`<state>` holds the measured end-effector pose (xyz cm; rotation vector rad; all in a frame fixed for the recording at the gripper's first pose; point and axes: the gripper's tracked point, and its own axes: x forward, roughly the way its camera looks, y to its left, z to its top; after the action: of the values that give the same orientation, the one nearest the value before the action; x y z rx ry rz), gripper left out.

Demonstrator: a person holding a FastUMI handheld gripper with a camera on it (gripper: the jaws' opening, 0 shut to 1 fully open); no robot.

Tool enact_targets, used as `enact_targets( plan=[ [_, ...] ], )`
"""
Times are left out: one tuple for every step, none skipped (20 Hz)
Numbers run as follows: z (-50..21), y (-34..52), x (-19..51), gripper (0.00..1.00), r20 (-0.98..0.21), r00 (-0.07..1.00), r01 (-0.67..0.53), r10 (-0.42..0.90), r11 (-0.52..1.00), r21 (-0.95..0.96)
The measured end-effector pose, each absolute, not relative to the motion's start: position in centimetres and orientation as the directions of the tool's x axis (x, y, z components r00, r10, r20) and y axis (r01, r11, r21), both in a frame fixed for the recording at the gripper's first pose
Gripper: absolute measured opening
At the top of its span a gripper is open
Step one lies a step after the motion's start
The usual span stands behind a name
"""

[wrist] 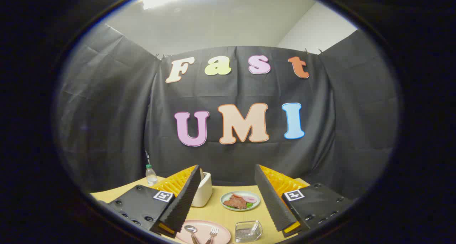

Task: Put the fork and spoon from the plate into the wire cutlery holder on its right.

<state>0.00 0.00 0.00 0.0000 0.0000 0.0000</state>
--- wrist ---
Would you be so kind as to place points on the toast bread slice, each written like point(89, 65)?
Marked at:
point(201, 174)

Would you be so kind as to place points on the pale green oval plate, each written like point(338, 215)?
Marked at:
point(228, 205)

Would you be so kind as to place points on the pink ham slice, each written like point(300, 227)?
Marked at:
point(251, 199)

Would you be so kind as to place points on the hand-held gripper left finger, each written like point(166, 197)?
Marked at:
point(185, 197)

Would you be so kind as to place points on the clear plastic water bottle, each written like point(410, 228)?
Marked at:
point(151, 178)

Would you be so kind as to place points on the brown meat slices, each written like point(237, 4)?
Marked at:
point(235, 202)

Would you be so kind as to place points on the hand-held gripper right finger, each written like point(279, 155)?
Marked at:
point(272, 197)

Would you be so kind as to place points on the cream white toaster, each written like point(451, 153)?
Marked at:
point(203, 194)

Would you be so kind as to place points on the pink round plate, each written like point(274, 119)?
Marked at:
point(222, 234)

